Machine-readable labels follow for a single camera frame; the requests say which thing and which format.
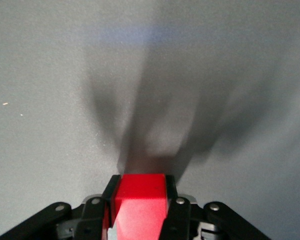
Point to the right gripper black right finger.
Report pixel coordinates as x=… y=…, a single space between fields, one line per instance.
x=172 y=197

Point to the small red cube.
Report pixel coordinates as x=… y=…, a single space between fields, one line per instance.
x=140 y=202

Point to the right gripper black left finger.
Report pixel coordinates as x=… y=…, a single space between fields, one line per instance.
x=110 y=195

